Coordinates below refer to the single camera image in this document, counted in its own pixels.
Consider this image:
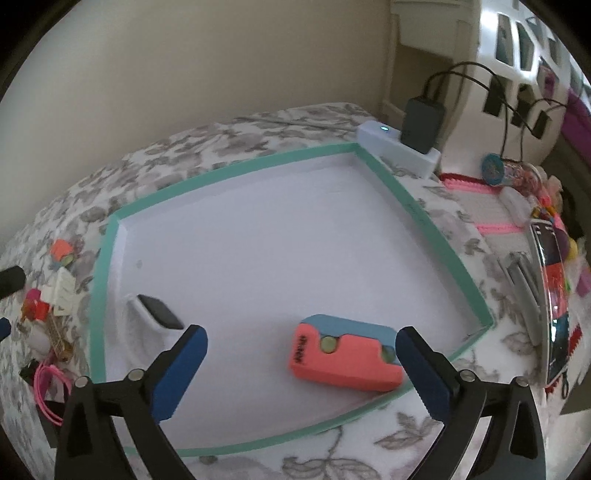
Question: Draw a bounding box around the white wall charger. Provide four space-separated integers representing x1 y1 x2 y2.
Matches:
26 325 52 356

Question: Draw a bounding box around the teal rimmed white tray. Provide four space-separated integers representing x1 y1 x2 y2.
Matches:
88 144 493 457

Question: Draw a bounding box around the pink puppy toy figure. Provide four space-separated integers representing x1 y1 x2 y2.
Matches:
25 288 41 302

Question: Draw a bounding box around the smartphone with colourful case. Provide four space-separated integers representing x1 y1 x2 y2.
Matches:
527 219 570 387

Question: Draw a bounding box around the cream plastic frame clip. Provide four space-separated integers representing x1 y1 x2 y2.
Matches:
50 267 76 316

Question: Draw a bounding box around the pink crochet white bag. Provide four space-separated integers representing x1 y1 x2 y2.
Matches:
438 172 583 398

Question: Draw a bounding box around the silver hair clip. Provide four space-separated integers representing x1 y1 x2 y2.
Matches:
500 252 542 347

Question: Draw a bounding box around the black plugged charger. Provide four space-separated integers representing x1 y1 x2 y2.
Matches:
400 96 446 154

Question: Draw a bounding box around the white shelf unit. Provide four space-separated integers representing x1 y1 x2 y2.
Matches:
381 1 482 128

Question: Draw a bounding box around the gold greek key bar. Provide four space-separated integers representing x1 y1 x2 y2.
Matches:
45 314 73 363

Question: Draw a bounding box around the white power bank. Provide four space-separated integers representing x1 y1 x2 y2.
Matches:
356 120 441 179

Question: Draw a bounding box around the round blue badge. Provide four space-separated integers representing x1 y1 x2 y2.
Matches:
481 153 505 187

